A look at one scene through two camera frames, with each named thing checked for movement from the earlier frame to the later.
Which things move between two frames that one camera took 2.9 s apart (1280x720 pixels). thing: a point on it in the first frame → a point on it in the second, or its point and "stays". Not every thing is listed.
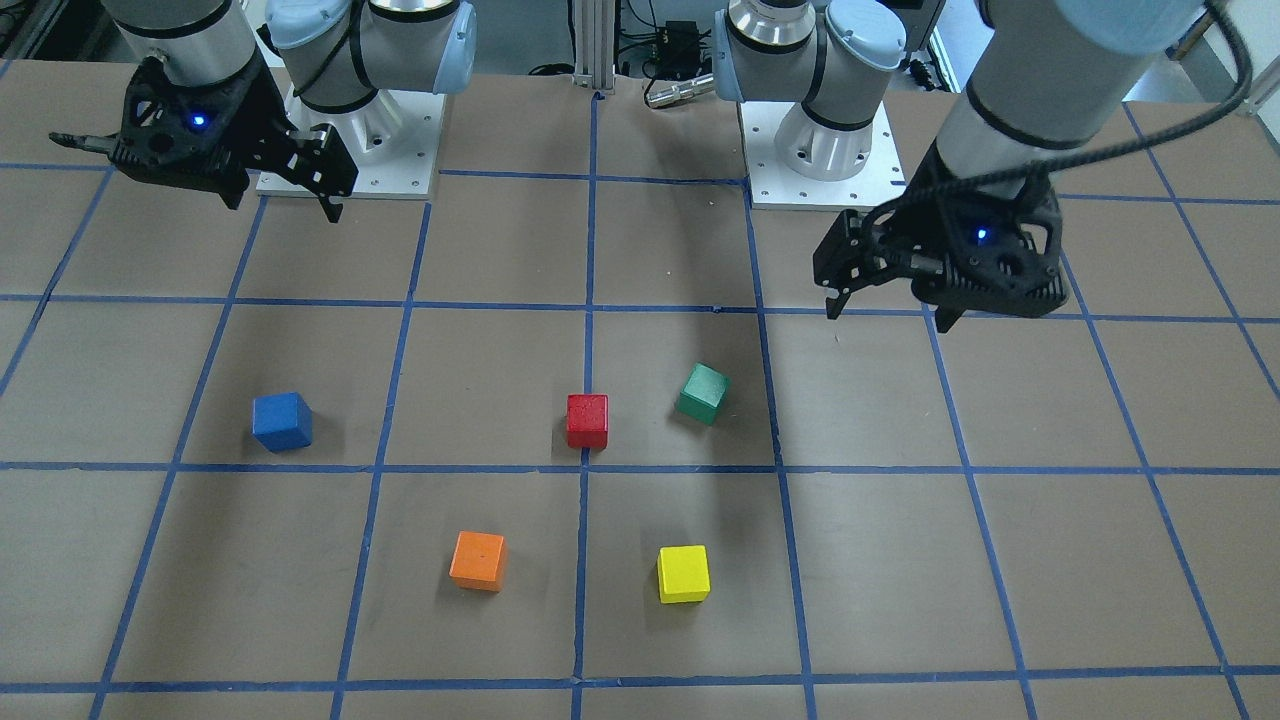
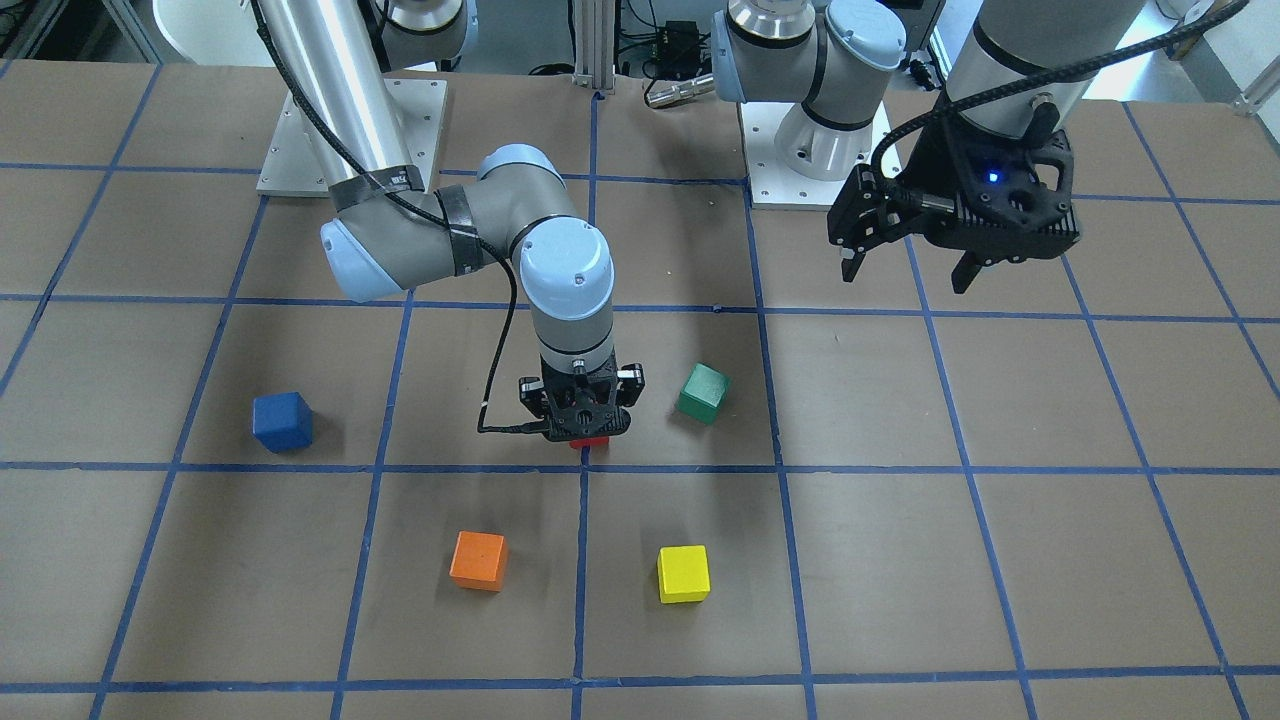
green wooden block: (704, 394) stays
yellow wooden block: (683, 574) stays
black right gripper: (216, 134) → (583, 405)
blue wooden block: (282, 422) stays
